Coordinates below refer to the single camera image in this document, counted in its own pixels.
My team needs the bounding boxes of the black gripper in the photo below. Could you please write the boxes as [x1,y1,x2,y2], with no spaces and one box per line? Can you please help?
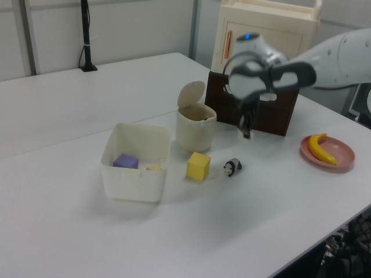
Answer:
[236,94,260,139]

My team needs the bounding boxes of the cream trash can body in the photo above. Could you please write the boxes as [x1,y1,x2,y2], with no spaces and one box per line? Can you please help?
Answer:
[176,103,217,153]

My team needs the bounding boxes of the cream trash can lid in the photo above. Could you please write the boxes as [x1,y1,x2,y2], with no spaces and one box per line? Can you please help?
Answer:
[177,81,206,110]

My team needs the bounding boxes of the small panda figurine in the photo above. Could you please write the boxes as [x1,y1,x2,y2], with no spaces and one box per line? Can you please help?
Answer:
[223,158,243,178]

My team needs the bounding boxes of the yellow foam cube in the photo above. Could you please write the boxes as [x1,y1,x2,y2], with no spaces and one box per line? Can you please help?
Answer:
[186,152,212,182]

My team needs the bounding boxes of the yellow toy banana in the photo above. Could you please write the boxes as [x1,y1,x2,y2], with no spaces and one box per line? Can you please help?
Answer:
[307,133,339,166]

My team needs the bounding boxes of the orange cabinet strip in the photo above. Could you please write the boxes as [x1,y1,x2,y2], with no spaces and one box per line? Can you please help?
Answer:
[225,30,233,60]

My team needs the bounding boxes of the cream and brown toy cabinet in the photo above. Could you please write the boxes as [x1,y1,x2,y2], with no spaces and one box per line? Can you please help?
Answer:
[204,0,323,137]

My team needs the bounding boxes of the pink round plate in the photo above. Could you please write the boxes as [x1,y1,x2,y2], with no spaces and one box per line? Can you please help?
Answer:
[300,135,356,174]

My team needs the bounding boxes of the purple foam cube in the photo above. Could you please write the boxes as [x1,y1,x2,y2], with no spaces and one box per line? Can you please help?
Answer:
[112,153,140,170]

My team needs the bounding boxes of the white plastic storage bin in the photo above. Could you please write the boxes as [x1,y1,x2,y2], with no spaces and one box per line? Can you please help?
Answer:
[100,122,172,203]

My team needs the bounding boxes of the black pole stand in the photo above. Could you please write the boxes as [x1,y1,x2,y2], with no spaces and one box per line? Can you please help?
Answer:
[79,0,99,72]

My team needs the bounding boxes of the black tangled cables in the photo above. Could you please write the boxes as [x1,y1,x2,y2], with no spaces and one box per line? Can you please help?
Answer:
[317,213,371,278]

